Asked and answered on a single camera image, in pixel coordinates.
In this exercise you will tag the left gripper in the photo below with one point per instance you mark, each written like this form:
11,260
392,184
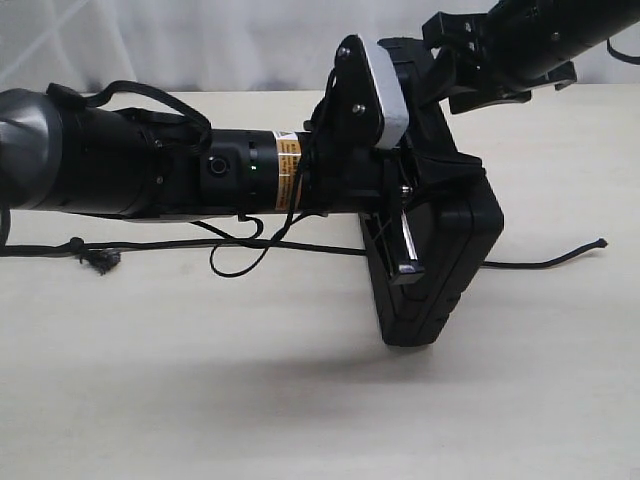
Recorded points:
343,178

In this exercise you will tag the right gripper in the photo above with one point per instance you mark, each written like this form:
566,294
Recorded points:
484,61

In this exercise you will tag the black plastic carrying case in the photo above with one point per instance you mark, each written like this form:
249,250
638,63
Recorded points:
452,235

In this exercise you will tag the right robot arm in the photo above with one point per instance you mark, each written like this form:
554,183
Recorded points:
577,26

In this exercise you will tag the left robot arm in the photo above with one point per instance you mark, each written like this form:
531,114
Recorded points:
135,153

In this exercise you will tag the white backdrop curtain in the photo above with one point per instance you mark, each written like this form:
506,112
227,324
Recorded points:
195,45

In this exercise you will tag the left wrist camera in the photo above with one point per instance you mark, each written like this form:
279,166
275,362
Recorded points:
369,109

